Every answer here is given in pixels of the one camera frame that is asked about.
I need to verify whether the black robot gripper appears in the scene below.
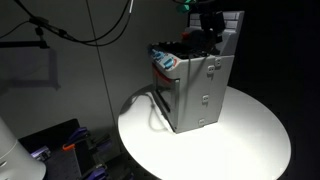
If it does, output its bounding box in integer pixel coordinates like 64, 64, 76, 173
190, 10, 225, 47

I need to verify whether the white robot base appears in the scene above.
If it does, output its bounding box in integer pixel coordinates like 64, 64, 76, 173
0, 116, 47, 180

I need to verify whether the grey toy stove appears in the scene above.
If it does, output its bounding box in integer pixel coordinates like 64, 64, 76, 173
147, 10, 245, 135

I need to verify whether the dark purple spring clamp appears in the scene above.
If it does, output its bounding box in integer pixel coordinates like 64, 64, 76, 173
88, 133, 113, 154

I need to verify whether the purple clamp with orange tip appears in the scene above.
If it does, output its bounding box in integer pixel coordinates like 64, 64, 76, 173
61, 127, 90, 152

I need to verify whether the black mounting plate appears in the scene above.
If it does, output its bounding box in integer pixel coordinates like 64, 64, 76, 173
18, 118, 93, 180

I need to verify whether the purple and silver clamp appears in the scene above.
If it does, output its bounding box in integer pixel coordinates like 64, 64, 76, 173
30, 145, 52, 162

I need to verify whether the black cable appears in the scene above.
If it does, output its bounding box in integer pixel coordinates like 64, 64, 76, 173
13, 0, 135, 48

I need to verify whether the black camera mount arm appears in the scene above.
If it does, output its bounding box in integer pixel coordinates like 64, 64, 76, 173
0, 15, 51, 50

